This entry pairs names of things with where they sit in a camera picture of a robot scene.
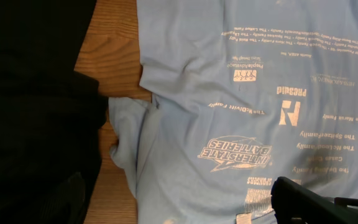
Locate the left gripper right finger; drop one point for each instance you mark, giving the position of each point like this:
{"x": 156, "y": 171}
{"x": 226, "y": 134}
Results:
{"x": 293, "y": 203}

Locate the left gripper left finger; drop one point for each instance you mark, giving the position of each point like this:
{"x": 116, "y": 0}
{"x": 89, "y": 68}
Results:
{"x": 64, "y": 204}

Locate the light blue t-shirt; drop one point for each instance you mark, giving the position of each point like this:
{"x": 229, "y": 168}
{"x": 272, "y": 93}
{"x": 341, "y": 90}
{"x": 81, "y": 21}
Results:
{"x": 243, "y": 92}

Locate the black t-shirt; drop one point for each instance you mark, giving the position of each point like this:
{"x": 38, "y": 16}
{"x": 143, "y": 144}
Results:
{"x": 50, "y": 114}

